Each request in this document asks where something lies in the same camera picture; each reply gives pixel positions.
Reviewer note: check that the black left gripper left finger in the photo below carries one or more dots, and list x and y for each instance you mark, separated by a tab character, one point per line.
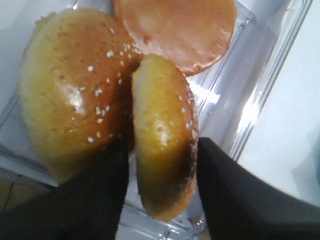
87	207

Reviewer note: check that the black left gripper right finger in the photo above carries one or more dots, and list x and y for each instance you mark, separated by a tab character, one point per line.
240	206

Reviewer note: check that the sesame bun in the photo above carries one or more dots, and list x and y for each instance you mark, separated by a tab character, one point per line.
166	133
75	88

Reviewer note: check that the clear bin with buns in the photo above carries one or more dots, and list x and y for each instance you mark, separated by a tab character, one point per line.
229	97

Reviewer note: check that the plain orange bun bottom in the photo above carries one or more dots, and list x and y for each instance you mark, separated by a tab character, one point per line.
192	34

